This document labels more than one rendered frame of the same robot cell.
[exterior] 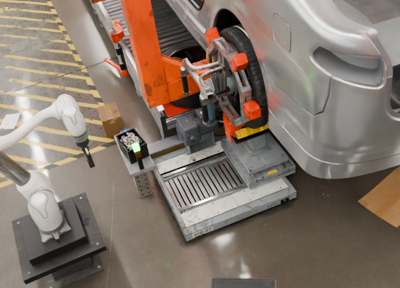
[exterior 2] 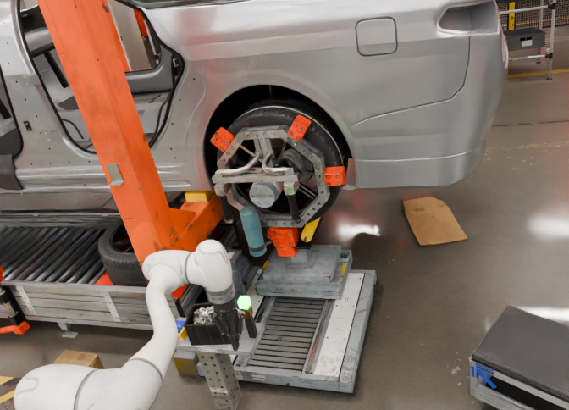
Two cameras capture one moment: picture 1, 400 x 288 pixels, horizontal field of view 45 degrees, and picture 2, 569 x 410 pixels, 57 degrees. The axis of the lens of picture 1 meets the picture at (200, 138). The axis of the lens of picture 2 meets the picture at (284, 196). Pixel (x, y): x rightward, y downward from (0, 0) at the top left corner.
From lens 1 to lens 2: 1.99 m
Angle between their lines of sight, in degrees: 44
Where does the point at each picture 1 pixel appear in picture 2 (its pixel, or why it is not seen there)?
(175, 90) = (189, 245)
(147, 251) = not seen: outside the picture
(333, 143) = (477, 119)
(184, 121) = not seen: hidden behind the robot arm
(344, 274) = (494, 291)
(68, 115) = (216, 250)
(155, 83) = (171, 241)
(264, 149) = (315, 254)
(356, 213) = (431, 253)
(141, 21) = (139, 152)
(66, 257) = not seen: outside the picture
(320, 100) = (459, 71)
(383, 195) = (426, 229)
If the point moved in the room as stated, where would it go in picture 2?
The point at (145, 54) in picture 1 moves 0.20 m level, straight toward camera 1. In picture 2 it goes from (152, 201) to (187, 204)
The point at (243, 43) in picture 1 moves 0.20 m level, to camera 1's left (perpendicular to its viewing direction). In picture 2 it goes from (284, 112) to (260, 129)
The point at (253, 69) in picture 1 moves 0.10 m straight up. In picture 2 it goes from (316, 130) to (312, 109)
